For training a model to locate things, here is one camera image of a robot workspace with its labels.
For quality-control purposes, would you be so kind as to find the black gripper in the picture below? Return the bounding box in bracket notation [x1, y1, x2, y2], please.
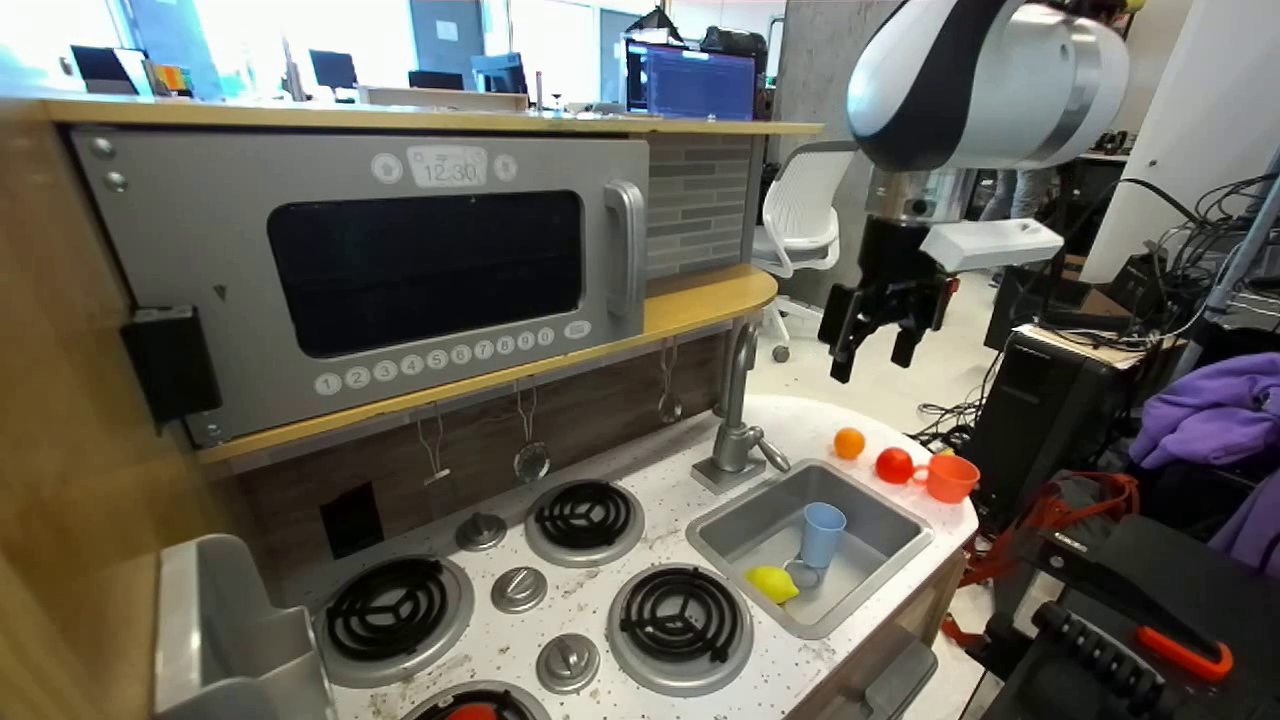
[818, 218, 966, 389]

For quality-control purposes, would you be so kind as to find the blue plastic cup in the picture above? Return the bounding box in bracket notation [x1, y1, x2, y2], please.
[786, 502, 852, 597]

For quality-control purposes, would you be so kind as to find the grey toy sink basin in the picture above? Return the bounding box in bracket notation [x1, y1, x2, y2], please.
[682, 462, 934, 646]

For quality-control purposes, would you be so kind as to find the red toy tomato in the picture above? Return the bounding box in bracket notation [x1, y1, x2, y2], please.
[874, 446, 922, 488]

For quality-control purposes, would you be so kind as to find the white office chair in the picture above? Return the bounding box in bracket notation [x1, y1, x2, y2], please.
[752, 137, 870, 370]

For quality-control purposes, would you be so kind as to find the grey toy faucet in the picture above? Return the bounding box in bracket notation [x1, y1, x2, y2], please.
[689, 316, 802, 496]

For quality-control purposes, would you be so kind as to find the black computer case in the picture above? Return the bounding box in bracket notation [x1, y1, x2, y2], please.
[966, 321, 1191, 523]

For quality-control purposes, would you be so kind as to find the yellow toy lemon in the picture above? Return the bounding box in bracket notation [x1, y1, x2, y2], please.
[741, 566, 805, 609]

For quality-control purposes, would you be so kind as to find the blue monitor screen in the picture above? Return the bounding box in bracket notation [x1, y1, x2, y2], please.
[639, 44, 760, 124]

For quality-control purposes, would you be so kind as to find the black coil toy burner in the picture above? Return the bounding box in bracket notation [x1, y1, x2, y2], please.
[520, 475, 648, 570]
[398, 676, 552, 720]
[317, 554, 481, 687]
[604, 566, 756, 695]

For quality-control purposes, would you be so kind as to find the purple cloth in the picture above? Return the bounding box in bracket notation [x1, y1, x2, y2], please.
[1123, 350, 1280, 472]

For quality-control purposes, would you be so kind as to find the grey stove knob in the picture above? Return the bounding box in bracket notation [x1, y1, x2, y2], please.
[451, 510, 512, 558]
[531, 631, 604, 695]
[487, 566, 552, 617]

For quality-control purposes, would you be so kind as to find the grey toy microwave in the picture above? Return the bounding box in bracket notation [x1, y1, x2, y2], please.
[67, 124, 655, 449]

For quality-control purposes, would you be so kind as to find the black box on wooden panel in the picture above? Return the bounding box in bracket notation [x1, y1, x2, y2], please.
[120, 304, 227, 430]

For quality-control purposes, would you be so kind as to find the grey plastic bin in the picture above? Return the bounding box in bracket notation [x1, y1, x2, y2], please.
[151, 530, 331, 720]

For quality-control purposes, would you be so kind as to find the wooden toy kitchen unit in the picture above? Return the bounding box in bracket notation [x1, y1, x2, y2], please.
[0, 93, 985, 720]

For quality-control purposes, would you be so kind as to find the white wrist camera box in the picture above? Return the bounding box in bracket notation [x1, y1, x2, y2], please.
[918, 218, 1067, 276]

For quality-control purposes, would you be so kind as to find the black clamp with orange handle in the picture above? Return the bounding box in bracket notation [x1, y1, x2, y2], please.
[1031, 533, 1242, 712]

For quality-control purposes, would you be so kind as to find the black square wall plate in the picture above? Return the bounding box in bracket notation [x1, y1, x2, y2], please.
[317, 480, 387, 561]

